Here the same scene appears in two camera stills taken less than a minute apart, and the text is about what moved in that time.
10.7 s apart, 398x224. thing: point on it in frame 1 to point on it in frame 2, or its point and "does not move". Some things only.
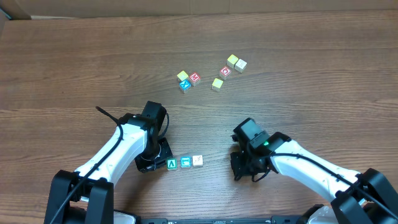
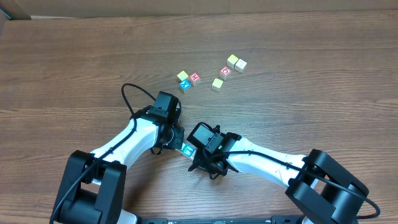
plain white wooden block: [240, 65] does not move
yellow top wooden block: [231, 61] does not move
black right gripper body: [240, 167] to [200, 158]
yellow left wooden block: [182, 76] does not move
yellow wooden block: [216, 84] does not move
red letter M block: [194, 78] does not move
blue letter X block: [185, 84] does not move
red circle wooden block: [224, 72] does not move
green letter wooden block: [171, 163] to [185, 147]
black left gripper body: [160, 158] to [178, 137]
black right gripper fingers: [145, 219] does not move
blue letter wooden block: [186, 162] to [188, 150]
